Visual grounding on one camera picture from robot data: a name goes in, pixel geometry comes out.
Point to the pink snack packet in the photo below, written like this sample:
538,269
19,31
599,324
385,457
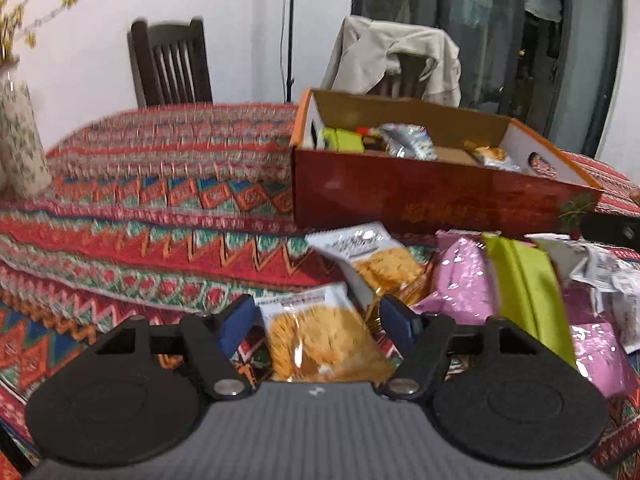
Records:
600,355
465,280

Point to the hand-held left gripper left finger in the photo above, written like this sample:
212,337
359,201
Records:
235,322

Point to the red patterned tablecloth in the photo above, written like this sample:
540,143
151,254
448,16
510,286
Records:
150,220

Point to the black floor lamp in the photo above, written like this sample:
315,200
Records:
290,35

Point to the green snack packet with label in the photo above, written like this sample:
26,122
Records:
342,140

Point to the dark wooden chair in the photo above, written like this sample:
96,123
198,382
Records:
170,70

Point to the plain green snack packet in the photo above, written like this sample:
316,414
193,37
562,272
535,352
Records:
530,300

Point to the black framed sliding glass door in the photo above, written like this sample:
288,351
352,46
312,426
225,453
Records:
590,60

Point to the beige jacket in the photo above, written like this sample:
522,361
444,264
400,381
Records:
360,55

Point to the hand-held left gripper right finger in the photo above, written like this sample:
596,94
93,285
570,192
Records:
397,320

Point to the red cardboard box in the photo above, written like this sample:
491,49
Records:
400,195

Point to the brown chair under jacket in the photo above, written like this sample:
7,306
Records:
405,75

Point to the silver snack packet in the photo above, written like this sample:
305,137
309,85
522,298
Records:
407,142

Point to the orange and white snack packet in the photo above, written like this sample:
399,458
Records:
492,157

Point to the yellow noodle snack packet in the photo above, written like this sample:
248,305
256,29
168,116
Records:
385,265
315,340

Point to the small floral ceramic vase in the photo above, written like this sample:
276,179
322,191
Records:
22,150

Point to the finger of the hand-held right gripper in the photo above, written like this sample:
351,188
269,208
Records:
612,230

